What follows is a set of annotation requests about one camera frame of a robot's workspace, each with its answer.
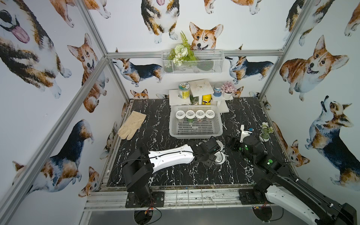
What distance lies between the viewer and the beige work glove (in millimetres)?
1021

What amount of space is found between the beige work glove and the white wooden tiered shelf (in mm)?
286

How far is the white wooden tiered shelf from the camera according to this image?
0.99 metres
